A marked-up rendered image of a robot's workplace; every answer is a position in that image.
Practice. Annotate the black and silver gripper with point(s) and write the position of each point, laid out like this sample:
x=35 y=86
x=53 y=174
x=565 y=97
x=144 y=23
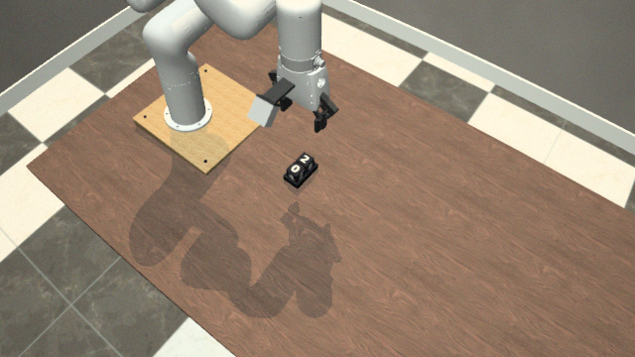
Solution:
x=311 y=91

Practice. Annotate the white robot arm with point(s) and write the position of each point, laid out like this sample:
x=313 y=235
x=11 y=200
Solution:
x=170 y=33

